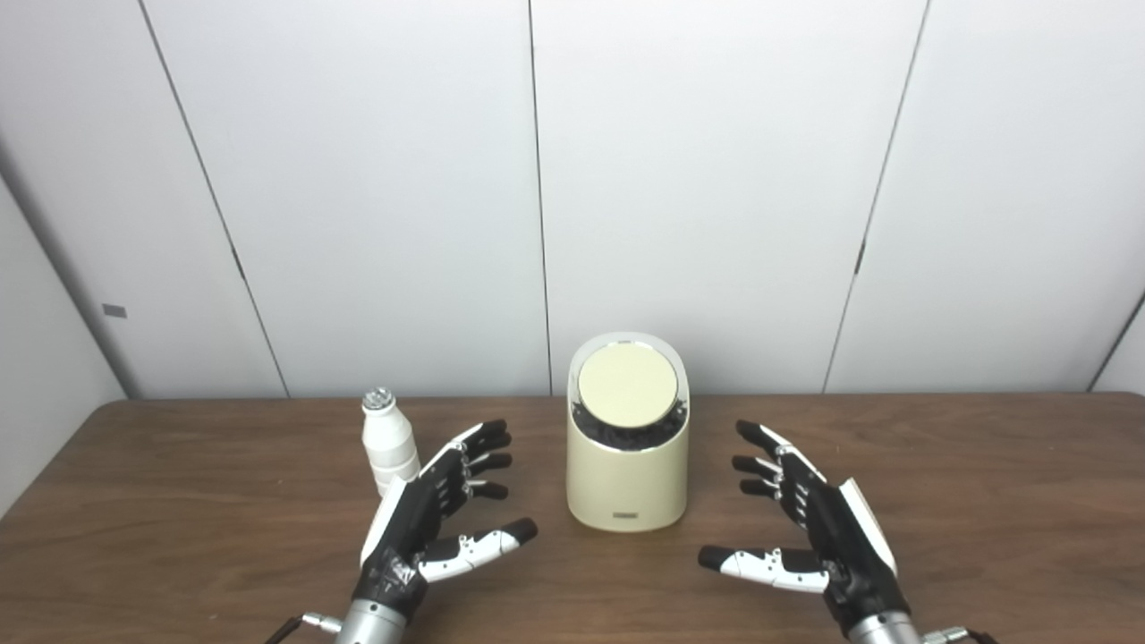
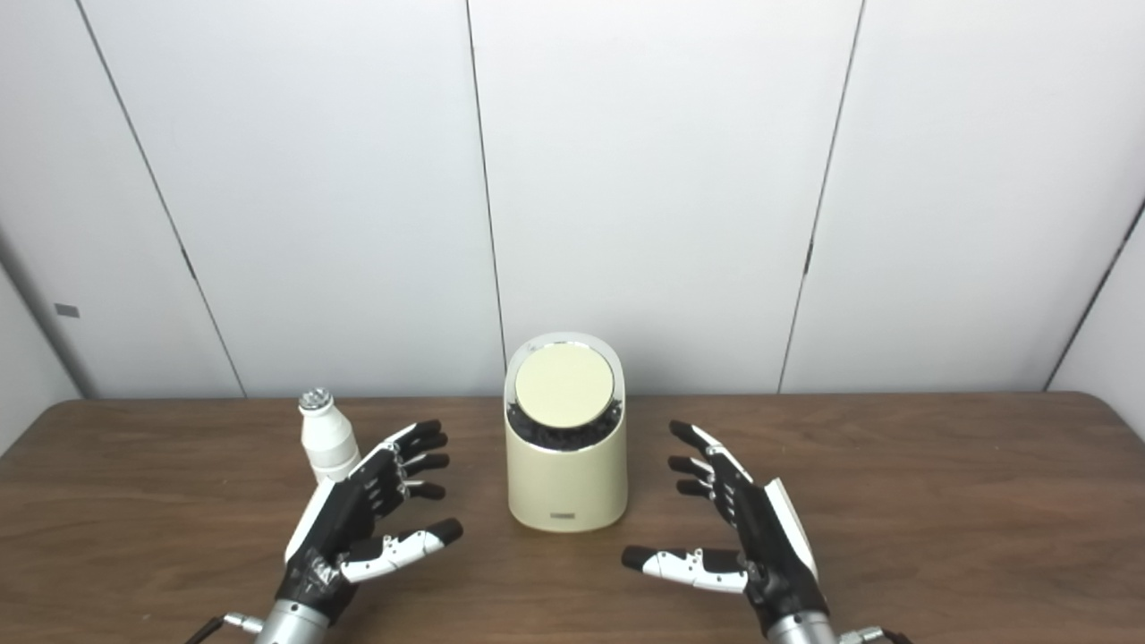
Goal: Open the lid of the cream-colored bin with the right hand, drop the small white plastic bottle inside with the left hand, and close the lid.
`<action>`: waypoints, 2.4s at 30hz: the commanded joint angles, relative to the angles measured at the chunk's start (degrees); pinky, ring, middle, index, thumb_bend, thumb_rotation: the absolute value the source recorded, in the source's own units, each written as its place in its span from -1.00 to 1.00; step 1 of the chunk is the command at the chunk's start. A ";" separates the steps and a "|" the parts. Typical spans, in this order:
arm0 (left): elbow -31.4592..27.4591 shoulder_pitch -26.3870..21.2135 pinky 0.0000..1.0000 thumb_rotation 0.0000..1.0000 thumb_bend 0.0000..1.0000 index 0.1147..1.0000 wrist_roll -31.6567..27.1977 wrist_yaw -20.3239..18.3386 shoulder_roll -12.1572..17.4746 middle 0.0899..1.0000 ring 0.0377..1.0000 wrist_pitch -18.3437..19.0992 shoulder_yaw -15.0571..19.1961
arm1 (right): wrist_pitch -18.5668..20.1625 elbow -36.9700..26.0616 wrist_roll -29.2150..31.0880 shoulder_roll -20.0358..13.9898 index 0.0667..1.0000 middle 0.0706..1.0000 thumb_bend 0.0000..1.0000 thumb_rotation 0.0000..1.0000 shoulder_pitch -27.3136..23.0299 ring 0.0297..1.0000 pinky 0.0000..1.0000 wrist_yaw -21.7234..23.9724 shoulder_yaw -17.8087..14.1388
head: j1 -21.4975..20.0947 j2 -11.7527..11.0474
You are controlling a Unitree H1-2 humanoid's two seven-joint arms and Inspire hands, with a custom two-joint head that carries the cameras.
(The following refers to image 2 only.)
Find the cream-colored lidded bin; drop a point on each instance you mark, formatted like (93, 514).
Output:
(565, 474)

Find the small white plastic bottle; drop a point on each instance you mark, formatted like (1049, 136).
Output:
(327, 443)

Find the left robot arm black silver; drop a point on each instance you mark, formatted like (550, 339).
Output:
(291, 624)

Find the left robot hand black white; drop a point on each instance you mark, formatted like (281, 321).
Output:
(344, 519)

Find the small grey wall tag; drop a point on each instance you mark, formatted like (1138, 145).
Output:
(67, 310)

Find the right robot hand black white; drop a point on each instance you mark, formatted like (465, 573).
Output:
(769, 537)

